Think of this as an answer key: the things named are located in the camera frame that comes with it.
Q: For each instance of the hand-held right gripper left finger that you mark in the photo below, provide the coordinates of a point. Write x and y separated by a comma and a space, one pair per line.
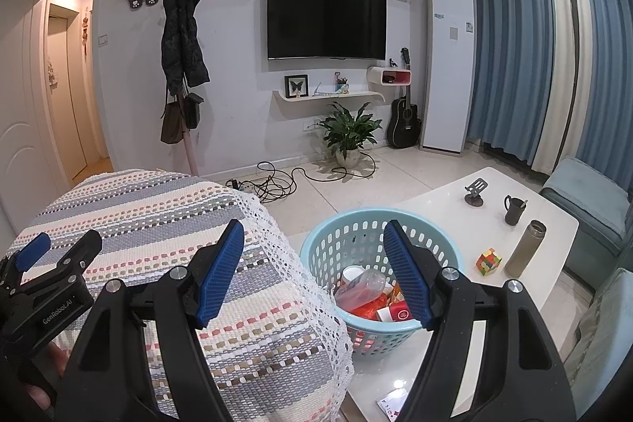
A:
220, 273

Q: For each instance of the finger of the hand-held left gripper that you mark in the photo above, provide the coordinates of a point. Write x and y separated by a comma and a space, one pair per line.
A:
32, 250
79, 251

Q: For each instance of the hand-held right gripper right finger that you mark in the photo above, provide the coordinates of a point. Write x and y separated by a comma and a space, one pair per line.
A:
408, 273

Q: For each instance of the clear plastic bottle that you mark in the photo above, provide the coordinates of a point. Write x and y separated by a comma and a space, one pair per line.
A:
363, 287

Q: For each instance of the red plastic bag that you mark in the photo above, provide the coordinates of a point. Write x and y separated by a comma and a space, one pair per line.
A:
371, 306

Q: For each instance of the orange cup with white lid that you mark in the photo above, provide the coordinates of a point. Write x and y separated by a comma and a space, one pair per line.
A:
352, 274

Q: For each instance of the light blue plastic basket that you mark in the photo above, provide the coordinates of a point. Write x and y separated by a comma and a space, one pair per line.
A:
346, 229

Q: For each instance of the person's left hand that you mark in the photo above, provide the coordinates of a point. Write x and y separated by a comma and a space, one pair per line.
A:
52, 362

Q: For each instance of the colourful puzzle cube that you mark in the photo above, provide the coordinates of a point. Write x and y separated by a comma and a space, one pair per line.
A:
488, 261

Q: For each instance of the white power strip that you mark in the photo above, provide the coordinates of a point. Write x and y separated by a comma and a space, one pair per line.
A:
238, 184

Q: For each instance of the white room door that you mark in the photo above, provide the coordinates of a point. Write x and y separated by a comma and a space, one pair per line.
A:
24, 155

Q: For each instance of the white coffee table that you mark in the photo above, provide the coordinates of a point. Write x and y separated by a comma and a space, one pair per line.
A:
494, 224

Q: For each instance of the black phone stand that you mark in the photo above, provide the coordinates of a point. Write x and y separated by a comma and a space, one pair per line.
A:
475, 194

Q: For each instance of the grey thermos bottle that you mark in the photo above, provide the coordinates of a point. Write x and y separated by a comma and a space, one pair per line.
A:
524, 251

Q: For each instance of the pink coat rack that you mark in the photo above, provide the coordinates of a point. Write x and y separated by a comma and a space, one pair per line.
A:
190, 155

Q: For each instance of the black mug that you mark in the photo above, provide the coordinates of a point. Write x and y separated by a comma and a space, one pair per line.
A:
514, 212

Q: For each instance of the white red card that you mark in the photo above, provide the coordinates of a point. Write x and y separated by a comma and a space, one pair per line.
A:
393, 402

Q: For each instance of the white hallway door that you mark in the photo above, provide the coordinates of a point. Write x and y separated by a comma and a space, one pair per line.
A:
67, 105

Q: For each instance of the black acoustic guitar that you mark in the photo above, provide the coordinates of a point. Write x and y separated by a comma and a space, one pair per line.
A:
403, 125

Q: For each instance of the potted green plant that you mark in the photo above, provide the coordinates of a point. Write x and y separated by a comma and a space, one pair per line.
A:
351, 130

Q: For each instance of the brown hanging bag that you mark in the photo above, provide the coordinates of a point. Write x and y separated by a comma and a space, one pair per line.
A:
172, 125

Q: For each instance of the black hanging bag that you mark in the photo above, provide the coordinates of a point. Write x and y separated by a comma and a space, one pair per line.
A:
194, 111

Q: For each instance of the teal sofa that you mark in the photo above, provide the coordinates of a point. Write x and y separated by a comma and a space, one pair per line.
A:
588, 204

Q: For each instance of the white red cubby shelf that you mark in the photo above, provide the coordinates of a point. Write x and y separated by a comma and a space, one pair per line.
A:
389, 77

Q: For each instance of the pen holder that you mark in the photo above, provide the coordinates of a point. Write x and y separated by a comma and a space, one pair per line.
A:
341, 85

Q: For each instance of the framed butterfly picture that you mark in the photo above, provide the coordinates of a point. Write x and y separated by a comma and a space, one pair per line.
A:
296, 87

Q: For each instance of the grey green chair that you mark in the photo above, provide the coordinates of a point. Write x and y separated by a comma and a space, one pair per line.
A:
603, 333

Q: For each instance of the black padded coat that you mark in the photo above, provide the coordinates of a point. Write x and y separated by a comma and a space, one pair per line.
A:
180, 36

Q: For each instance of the blue beige curtain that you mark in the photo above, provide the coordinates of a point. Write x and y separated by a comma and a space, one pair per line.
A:
504, 56

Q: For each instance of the white curved wall shelf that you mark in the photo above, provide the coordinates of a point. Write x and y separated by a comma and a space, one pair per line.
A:
326, 96

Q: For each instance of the black wall television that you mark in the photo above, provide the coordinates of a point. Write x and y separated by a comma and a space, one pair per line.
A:
326, 19

